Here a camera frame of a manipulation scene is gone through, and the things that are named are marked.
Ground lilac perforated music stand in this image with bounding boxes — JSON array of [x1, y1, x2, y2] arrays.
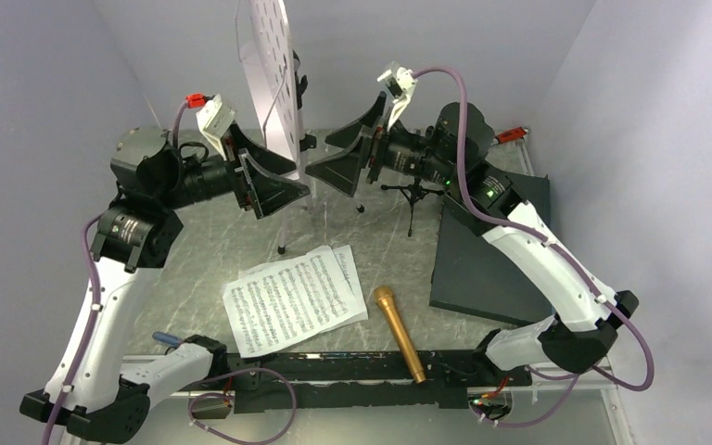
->
[[235, 0, 366, 256]]

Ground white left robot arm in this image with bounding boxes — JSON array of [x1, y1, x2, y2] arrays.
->
[[19, 124, 310, 444]]

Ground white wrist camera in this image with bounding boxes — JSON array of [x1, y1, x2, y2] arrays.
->
[[185, 93, 236, 161], [376, 61, 417, 131]]

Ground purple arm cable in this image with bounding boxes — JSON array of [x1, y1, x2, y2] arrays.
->
[[39, 101, 299, 445], [413, 66, 655, 429]]

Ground black microphone shock-mount stand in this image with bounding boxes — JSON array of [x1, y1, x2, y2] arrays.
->
[[380, 178, 444, 237]]

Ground red-handled adjustable wrench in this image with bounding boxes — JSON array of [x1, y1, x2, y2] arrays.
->
[[494, 127, 529, 145]]

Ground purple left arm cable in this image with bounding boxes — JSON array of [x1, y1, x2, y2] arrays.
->
[[39, 101, 299, 445]]

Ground aluminium frame rails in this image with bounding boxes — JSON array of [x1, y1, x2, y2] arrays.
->
[[59, 141, 633, 445]]

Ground lower sheet music page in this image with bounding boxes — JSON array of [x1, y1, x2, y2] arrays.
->
[[238, 245, 364, 299]]

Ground top sheet music page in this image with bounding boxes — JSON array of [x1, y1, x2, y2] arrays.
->
[[222, 251, 368, 358]]

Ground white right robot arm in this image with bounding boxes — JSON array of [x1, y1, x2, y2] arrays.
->
[[306, 94, 639, 385]]

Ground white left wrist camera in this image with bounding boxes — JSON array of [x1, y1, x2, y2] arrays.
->
[[185, 93, 236, 161]]

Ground sheet music page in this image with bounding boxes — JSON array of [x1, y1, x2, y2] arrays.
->
[[222, 251, 368, 358], [238, 245, 364, 299]]

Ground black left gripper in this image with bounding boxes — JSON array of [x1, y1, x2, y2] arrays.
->
[[157, 121, 310, 219]]

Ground gold microphone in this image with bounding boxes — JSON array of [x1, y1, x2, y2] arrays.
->
[[374, 286, 426, 384]]

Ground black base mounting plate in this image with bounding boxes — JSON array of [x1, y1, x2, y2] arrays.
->
[[166, 350, 533, 413]]

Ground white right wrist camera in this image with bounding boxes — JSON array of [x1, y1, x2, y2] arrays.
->
[[376, 61, 417, 131]]

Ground blue marker pen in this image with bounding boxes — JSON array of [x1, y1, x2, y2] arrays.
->
[[151, 331, 184, 348]]

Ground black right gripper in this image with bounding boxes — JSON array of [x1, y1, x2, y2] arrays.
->
[[305, 92, 461, 197]]

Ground dark rectangular equipment case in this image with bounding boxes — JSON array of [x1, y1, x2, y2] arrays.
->
[[428, 165, 554, 326]]

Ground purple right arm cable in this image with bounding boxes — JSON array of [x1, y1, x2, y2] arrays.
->
[[413, 66, 655, 429]]

